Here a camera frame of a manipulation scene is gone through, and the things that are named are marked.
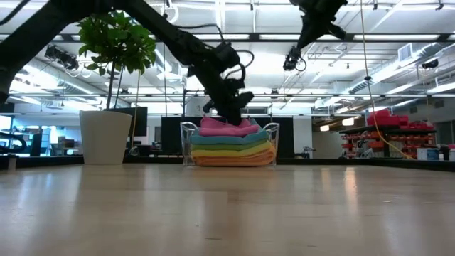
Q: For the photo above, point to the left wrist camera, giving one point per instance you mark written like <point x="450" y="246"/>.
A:
<point x="245" y="99"/>

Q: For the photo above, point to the small grey cylinder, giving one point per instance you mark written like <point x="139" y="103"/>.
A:
<point x="12" y="163"/>

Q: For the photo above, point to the white box unit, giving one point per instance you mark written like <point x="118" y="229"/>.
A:
<point x="197" y="106"/>

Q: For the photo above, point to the small black ceiling spotlight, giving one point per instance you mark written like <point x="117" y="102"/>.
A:
<point x="430" y="64"/>

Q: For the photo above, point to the blue and white box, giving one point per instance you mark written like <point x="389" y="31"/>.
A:
<point x="428" y="154"/>

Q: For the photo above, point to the green microfiber towel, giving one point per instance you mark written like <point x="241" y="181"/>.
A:
<point x="227" y="146"/>

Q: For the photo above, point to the black ceiling light cluster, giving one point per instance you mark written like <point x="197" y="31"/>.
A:
<point x="62" y="57"/>

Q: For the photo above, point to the yellow microfiber towel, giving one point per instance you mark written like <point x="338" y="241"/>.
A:
<point x="227" y="153"/>

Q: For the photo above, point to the black monitor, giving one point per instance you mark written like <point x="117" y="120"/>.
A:
<point x="140" y="121"/>

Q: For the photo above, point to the green plant in white pot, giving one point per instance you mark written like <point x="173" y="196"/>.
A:
<point x="105" y="137"/>

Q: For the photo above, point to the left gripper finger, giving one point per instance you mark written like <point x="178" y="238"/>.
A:
<point x="231" y="115"/>

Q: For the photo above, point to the black partition panels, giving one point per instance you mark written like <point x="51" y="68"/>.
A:
<point x="170" y="135"/>

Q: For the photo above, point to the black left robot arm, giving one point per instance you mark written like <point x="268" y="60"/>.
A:
<point x="160" y="28"/>

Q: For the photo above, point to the pink microfiber towel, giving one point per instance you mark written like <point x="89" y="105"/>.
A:
<point x="220" y="129"/>

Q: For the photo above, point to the clear plastic bin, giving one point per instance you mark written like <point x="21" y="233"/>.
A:
<point x="185" y="142"/>

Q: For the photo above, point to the blue microfiber towel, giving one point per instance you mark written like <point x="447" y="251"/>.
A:
<point x="220" y="139"/>

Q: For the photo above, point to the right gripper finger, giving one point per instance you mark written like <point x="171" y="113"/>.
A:
<point x="309" y="33"/>

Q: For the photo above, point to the shelf with red bins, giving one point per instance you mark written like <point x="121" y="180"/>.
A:
<point x="384" y="119"/>

